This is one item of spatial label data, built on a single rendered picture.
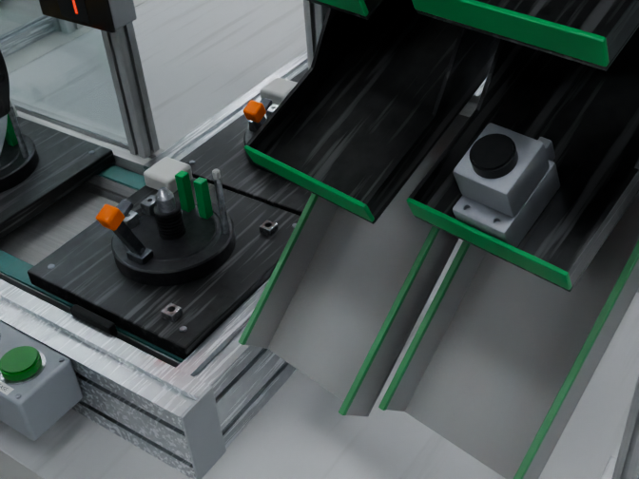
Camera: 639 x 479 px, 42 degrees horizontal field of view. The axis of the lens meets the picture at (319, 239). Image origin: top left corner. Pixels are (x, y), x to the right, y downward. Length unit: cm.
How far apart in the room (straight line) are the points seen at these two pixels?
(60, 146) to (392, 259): 61
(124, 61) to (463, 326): 58
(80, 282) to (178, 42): 86
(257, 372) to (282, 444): 8
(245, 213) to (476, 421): 43
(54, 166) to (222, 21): 72
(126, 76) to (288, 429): 49
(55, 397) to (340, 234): 34
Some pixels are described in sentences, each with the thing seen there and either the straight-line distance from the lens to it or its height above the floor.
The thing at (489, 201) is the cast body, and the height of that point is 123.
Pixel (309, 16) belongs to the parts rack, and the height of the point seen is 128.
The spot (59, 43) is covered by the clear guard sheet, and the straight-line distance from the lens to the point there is 121.
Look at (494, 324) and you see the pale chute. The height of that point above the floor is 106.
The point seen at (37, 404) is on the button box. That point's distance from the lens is 89.
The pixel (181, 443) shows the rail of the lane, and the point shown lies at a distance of 85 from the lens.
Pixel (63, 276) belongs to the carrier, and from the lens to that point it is 98.
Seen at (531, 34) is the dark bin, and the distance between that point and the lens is 49.
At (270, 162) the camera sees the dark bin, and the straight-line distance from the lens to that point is 66.
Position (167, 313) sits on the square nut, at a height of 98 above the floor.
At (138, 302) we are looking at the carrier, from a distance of 92.
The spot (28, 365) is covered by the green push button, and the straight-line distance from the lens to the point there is 89.
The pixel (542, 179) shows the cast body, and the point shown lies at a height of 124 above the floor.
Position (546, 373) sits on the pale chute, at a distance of 70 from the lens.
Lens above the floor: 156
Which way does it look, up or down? 38 degrees down
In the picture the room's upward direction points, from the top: 5 degrees counter-clockwise
